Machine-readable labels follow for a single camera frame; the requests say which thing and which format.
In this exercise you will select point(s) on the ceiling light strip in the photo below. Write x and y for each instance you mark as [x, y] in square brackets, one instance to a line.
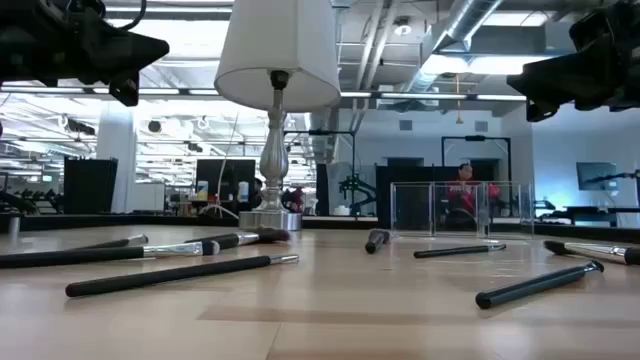
[500, 97]
[425, 95]

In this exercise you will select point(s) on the fluffy brown-bristle makeup brush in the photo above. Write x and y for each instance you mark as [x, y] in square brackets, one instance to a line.
[230, 240]

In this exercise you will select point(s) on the long-ferrule black-bristle makeup brush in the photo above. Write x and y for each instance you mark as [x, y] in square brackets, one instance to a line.
[595, 251]

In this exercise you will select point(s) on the long black silver-ferrule makeup brush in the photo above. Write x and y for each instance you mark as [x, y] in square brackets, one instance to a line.
[175, 275]

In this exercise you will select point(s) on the round fluffy-head makeup brush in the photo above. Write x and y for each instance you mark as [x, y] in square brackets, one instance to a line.
[374, 242]

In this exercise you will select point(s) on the black cabinet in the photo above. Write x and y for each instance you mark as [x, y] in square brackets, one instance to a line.
[90, 185]

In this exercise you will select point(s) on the slim black liner brush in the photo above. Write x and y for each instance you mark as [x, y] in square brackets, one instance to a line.
[450, 251]

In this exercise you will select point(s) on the dark desk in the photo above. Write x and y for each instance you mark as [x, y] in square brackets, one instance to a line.
[590, 210]

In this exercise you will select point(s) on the wall-mounted screen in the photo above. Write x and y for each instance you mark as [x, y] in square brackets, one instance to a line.
[597, 175]

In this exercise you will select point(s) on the black rig frame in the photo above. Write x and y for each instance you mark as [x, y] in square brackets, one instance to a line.
[475, 137]

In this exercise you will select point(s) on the black computer monitor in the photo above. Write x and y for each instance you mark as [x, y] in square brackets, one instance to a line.
[225, 175]

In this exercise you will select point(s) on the wall air vent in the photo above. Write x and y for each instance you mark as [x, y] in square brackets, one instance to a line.
[405, 125]
[480, 126]

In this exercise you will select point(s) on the white bottle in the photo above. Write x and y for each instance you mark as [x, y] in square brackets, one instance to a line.
[202, 191]
[243, 191]

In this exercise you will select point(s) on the clear acrylic brush organizer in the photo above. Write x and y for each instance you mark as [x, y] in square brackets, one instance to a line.
[431, 210]

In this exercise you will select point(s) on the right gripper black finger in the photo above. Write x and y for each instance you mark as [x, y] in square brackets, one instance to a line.
[570, 75]
[537, 110]

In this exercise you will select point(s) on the round black ceiling speaker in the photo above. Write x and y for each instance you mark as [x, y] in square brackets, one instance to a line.
[154, 126]

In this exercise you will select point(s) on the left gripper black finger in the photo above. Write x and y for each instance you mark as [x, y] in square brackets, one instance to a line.
[125, 90]
[125, 45]

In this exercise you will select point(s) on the person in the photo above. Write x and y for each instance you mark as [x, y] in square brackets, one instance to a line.
[257, 187]
[465, 172]

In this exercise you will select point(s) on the round ceiling fixture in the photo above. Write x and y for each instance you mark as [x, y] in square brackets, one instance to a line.
[402, 27]

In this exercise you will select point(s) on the silver metal post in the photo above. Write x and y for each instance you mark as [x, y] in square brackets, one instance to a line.
[14, 227]

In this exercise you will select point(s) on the white-shade silver table lamp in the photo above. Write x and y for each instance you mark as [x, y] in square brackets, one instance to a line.
[280, 50]

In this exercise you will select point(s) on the silver ventilation duct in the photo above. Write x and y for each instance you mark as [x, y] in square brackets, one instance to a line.
[465, 20]

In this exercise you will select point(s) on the black background robot arm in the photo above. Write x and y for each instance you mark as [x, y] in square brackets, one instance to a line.
[357, 187]

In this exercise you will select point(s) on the yellow hanging pendant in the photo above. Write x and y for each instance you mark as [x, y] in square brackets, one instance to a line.
[458, 120]

